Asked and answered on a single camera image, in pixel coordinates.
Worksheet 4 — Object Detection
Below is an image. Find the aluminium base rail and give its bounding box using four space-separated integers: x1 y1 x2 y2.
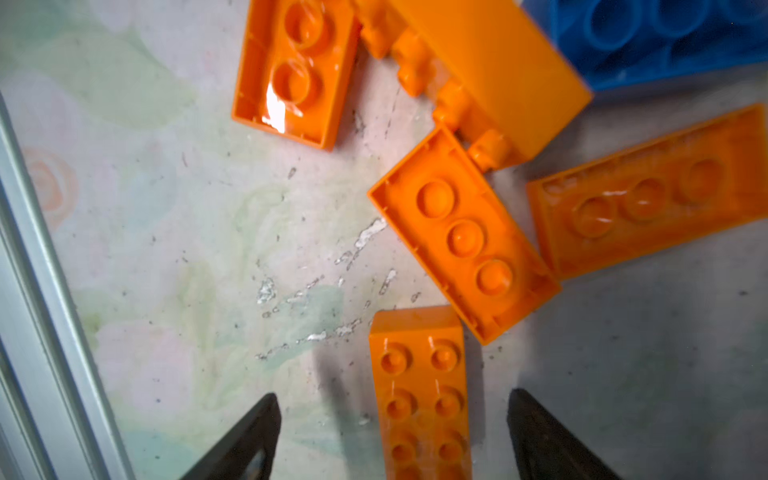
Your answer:
1 109 135 479

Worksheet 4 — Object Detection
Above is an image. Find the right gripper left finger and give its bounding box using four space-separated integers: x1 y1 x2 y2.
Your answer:
182 392 282 480

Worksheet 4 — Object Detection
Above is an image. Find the orange lego diagonal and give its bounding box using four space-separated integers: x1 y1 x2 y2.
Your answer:
351 1 593 171

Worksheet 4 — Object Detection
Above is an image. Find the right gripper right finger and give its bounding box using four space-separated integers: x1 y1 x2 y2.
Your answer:
507 388 621 480

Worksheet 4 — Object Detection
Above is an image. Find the orange lego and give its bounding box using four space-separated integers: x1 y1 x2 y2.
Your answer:
231 0 360 151
368 127 561 345
368 306 472 479
526 103 767 280

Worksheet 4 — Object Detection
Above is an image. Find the tall blue lego centre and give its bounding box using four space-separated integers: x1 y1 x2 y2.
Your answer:
522 0 767 92

